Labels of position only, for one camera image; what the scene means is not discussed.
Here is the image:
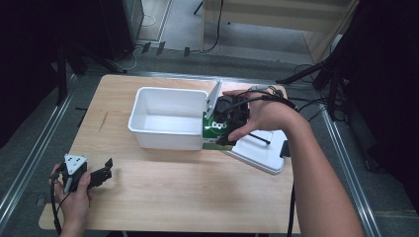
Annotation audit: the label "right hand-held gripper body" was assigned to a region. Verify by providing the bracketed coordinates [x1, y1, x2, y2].
[205, 78, 251, 136]

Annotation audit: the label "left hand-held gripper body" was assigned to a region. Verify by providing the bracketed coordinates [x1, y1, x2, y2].
[48, 153, 102, 195]

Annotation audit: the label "green cardboard box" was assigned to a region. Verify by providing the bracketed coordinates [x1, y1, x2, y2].
[201, 111, 236, 152]

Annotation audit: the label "white lid with black handle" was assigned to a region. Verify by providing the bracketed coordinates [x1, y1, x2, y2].
[226, 129, 292, 176]

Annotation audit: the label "white plastic storage box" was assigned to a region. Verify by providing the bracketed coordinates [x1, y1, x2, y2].
[126, 86, 210, 152]

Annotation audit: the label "person's right hand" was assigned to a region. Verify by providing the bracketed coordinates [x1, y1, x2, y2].
[223, 86, 306, 142]

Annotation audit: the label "person's left hand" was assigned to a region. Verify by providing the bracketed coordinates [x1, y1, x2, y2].
[48, 164, 93, 237]

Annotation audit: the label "black metal stand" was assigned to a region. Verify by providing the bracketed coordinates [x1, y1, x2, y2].
[52, 33, 128, 107]

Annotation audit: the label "black tripod stand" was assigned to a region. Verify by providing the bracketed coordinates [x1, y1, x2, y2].
[276, 0, 355, 122]

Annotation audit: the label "light wooden furniture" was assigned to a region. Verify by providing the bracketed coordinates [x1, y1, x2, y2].
[200, 0, 361, 64]

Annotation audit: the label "dark cabinet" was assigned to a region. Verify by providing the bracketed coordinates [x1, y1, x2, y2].
[98, 0, 146, 63]

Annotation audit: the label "right hand-held gripper black cable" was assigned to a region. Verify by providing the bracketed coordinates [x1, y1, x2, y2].
[220, 85, 299, 237]

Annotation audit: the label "hand-held gripper black cable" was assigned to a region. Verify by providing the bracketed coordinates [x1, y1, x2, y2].
[48, 176, 64, 237]
[220, 85, 299, 237]

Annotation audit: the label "metal floor rail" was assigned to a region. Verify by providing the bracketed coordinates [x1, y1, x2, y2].
[0, 73, 79, 230]
[319, 108, 383, 237]

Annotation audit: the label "left hand-held gripper black cable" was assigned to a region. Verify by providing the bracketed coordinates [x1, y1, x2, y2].
[48, 176, 64, 237]

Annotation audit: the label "black floor cables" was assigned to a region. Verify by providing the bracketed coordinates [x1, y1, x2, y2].
[286, 63, 349, 133]

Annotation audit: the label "black hanging cable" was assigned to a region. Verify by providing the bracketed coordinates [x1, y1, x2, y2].
[199, 0, 225, 54]

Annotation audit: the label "white floor cable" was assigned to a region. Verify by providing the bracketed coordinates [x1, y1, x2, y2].
[124, 13, 158, 72]

